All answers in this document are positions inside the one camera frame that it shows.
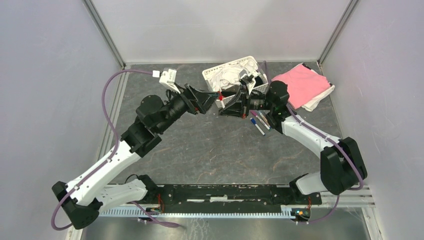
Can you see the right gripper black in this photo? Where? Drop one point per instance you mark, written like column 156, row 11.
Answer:
column 235, row 109

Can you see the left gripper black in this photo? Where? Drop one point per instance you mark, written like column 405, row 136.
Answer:
column 202, row 100

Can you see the white marker pen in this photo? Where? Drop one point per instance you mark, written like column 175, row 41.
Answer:
column 257, row 126

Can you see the white plastic basket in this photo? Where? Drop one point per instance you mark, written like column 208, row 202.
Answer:
column 207, row 73

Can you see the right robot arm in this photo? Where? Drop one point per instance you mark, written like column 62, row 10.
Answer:
column 341, row 164

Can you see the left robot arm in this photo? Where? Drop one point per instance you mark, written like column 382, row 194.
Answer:
column 86, row 196

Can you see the white cloth in basket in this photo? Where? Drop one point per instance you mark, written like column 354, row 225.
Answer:
column 229, row 71

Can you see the black cloth in basket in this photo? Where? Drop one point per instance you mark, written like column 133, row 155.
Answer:
column 230, row 85

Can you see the pink folded cloth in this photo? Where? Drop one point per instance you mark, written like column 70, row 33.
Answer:
column 301, row 84

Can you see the white folded cloth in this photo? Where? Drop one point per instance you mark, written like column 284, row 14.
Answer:
column 318, row 97

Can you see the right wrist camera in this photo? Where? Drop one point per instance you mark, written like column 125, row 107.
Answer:
column 247, row 80

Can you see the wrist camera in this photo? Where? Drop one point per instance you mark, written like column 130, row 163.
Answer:
column 247, row 80
column 167, row 78

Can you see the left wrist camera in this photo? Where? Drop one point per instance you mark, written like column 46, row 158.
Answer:
column 167, row 78

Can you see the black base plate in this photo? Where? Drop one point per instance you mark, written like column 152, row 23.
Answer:
column 226, row 199

